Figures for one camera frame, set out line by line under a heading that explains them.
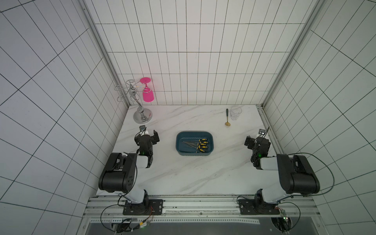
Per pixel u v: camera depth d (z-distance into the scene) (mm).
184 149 932
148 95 1076
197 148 928
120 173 460
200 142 972
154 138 876
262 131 806
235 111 1099
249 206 726
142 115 1122
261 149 711
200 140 976
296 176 459
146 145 715
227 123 1067
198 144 959
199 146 944
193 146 950
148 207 709
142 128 793
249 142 854
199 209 729
